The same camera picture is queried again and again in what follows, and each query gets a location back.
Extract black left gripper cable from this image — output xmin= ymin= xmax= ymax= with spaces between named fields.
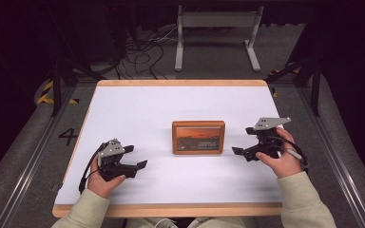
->
xmin=78 ymin=142 xmax=108 ymax=195

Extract yellow black hazard tape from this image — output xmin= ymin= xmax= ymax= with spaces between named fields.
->
xmin=266 ymin=66 xmax=299 ymax=99
xmin=35 ymin=80 xmax=81 ymax=105

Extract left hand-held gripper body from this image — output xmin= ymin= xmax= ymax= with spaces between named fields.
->
xmin=97 ymin=138 xmax=139 ymax=182

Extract person's legs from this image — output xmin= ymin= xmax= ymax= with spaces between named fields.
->
xmin=125 ymin=216 xmax=257 ymax=228

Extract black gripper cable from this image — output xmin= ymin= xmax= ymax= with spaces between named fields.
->
xmin=265 ymin=135 xmax=311 ymax=175
xmin=78 ymin=142 xmax=108 ymax=195

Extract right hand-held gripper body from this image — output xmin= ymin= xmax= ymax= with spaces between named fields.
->
xmin=242 ymin=116 xmax=292 ymax=162

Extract black tripod stand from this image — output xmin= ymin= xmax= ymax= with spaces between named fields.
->
xmin=263 ymin=56 xmax=323 ymax=118
xmin=48 ymin=6 xmax=108 ymax=118

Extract wooden photo frame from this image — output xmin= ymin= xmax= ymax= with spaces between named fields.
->
xmin=171 ymin=120 xmax=226 ymax=156

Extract white metal stand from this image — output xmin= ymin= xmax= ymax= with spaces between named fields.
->
xmin=174 ymin=4 xmax=265 ymax=73

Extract person's left hand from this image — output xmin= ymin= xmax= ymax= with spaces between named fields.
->
xmin=86 ymin=163 xmax=127 ymax=200

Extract person's right hand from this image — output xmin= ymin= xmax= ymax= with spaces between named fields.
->
xmin=255 ymin=127 xmax=304 ymax=180

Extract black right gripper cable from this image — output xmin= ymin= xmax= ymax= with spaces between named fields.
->
xmin=265 ymin=135 xmax=311 ymax=175

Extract metal floor rail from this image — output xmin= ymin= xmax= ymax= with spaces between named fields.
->
xmin=297 ymin=86 xmax=365 ymax=228
xmin=0 ymin=85 xmax=77 ymax=228

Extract black floor cables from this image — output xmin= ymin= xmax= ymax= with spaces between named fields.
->
xmin=113 ymin=24 xmax=179 ymax=81

